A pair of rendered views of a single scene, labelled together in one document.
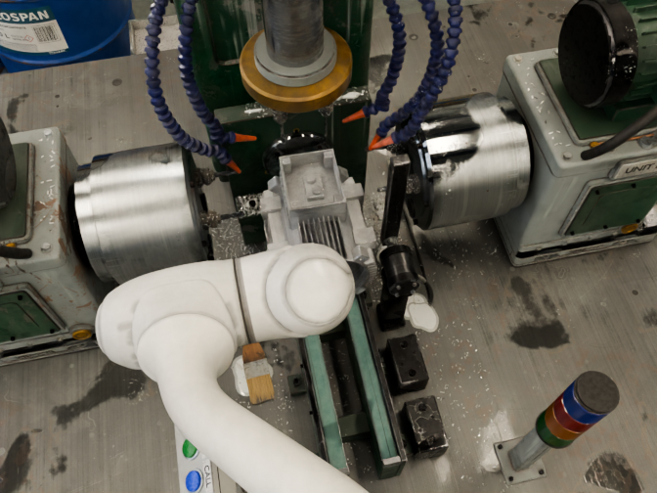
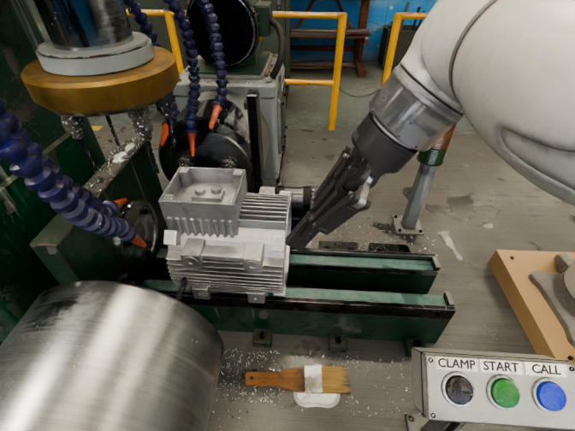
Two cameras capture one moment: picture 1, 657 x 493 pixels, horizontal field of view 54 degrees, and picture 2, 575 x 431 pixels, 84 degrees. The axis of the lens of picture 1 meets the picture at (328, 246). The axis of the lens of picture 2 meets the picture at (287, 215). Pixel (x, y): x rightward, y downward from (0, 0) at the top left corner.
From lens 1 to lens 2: 0.85 m
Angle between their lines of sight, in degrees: 48
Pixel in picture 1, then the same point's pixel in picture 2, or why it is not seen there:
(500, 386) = (358, 221)
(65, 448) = not seen: outside the picture
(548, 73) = (203, 71)
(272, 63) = (99, 50)
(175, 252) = (206, 361)
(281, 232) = (230, 249)
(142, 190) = (94, 350)
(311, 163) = (177, 193)
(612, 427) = (388, 186)
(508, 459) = (407, 228)
